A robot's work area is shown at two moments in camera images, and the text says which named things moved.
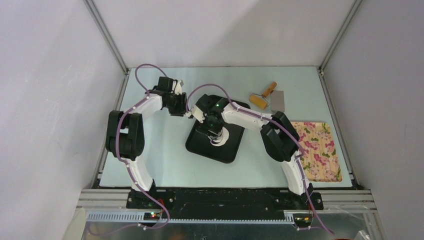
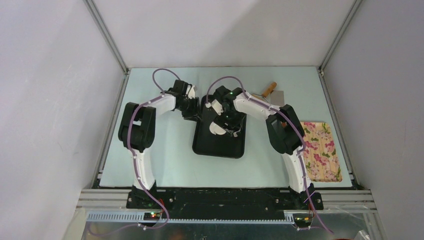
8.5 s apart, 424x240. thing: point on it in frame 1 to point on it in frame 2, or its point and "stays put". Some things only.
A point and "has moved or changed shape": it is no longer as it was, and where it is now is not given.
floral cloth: (320, 161) stays put
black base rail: (224, 203) stays put
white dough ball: (225, 137) has moved or changed shape
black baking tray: (199, 143) has moved or changed shape
